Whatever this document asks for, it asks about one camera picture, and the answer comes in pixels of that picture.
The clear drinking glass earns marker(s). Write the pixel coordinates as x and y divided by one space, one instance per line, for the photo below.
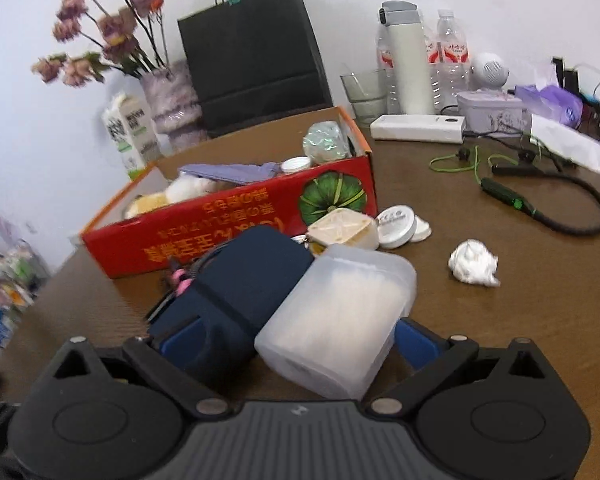
365 95

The white thermos bottle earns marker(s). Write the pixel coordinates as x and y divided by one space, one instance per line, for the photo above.
410 65

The glass stirring rod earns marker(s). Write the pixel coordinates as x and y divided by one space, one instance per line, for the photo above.
356 81

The dried pink flowers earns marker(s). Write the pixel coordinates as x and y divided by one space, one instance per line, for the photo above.
112 27

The clear plastic water bottle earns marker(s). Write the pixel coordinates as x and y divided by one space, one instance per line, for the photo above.
452 60
385 65
430 50

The dark navy pouch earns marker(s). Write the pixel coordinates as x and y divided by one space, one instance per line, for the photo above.
250 270

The white jar cap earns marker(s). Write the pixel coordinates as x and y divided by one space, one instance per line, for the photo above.
296 165

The crumpled white tissue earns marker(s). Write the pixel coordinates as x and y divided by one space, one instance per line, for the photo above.
474 262

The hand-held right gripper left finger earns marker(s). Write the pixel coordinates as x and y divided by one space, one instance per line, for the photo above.
180 346

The beige square container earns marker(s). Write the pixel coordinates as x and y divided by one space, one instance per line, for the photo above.
342 227

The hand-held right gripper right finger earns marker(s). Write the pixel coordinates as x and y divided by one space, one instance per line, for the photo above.
416 342

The pale yellow soft item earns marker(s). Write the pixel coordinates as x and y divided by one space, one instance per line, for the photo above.
147 205

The white plush toy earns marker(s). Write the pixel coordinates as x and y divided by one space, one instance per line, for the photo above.
187 189

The green black neckband earphones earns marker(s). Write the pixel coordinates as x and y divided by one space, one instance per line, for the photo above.
510 200

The black electronic device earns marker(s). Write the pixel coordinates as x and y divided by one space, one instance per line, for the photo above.
566 76

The white milk carton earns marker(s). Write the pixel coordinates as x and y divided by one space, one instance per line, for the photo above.
130 135

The translucent plastic storage box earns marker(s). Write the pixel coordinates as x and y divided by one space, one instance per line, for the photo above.
340 310

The white round speaker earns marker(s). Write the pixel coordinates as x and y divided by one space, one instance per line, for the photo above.
490 71

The white paper bag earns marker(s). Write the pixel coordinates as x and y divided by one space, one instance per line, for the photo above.
575 142

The small white round container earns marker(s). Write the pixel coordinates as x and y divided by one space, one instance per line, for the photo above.
422 229

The purple pencil case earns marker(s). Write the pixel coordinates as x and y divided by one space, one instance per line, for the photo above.
225 172

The red cardboard box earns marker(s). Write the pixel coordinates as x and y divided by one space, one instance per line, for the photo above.
220 225

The pale printed tin box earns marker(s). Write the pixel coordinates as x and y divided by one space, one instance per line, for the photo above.
490 112

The white power bank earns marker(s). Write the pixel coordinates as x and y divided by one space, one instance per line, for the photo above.
417 128

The black paper bag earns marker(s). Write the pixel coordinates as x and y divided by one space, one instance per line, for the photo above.
255 50

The white round tin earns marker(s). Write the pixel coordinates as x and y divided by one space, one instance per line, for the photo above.
395 225

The brown wooden desktop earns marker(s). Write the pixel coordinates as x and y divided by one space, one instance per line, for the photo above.
480 335

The cluttered storage shelf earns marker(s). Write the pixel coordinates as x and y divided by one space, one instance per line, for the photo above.
10 290

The mottled purple vase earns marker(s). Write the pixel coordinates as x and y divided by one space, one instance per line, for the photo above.
172 102

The purple tissue pack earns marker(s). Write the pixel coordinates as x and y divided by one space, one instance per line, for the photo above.
552 105

